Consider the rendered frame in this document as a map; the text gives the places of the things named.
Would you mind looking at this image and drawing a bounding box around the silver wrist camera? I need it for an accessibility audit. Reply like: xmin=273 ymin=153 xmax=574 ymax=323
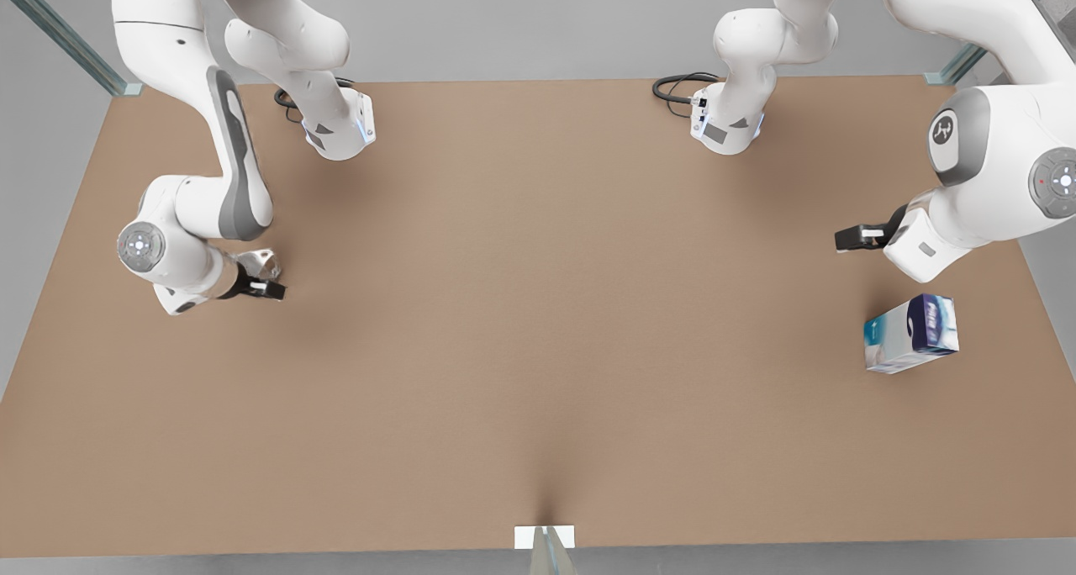
xmin=236 ymin=249 xmax=282 ymax=282

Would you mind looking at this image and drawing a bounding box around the silver frame post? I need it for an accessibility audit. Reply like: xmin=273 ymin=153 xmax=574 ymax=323
xmin=924 ymin=0 xmax=1076 ymax=87
xmin=0 ymin=0 xmax=145 ymax=98
xmin=514 ymin=525 xmax=578 ymax=575

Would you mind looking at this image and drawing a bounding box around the blue and white printed box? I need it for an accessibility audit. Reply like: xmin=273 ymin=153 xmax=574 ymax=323
xmin=863 ymin=293 xmax=960 ymax=375

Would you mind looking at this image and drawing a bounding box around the black cable loop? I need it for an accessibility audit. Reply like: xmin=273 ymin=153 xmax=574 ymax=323
xmin=652 ymin=71 xmax=722 ymax=120
xmin=274 ymin=76 xmax=356 ymax=124

